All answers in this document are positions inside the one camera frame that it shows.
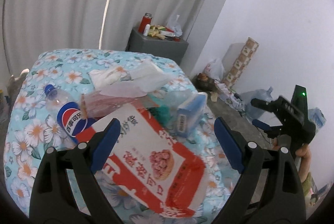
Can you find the dark box on floor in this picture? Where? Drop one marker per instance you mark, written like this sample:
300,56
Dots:
205,83

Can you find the red white snack bag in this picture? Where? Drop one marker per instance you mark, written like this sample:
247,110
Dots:
151,166

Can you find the red thermos bottle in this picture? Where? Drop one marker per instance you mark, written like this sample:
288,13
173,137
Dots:
145,20

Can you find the white cloth rag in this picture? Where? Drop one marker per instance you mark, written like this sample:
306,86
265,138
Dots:
146,76

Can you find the teal plastic bag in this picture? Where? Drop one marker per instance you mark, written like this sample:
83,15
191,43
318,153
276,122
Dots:
161,114

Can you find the large water jug on floor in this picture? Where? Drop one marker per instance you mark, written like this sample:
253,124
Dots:
251,101

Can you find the blue white medicine box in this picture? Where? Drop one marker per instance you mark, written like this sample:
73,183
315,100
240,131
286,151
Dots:
189,113

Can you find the clear plastic bag on cabinet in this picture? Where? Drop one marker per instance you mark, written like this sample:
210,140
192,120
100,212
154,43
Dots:
174,25

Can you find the person right hand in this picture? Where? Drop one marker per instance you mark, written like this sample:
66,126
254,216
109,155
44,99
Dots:
304,153

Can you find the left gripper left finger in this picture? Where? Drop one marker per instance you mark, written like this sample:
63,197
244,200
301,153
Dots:
65,189

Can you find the white plastic bag by wall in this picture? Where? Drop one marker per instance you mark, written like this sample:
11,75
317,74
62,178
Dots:
214,69

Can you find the small white bottle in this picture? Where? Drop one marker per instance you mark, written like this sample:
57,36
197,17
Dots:
146,30

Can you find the red plastic bag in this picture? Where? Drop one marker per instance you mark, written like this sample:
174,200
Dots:
98,105

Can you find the patterned rolled mat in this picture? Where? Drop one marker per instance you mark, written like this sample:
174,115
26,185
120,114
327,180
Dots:
241,62

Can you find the grey bedside cabinet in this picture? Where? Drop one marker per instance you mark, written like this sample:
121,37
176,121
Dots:
170,49

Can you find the water jug on dispenser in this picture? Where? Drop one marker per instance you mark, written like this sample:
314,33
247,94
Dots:
316,117

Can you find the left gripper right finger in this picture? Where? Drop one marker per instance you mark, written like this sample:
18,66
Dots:
268,189

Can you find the green fuzzy sleeve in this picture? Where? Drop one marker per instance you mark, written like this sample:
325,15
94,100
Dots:
308,185

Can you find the Pepsi plastic bottle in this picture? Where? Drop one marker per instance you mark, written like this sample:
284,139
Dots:
66,112

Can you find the floral blue bed quilt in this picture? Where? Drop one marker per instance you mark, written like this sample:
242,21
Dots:
33,129

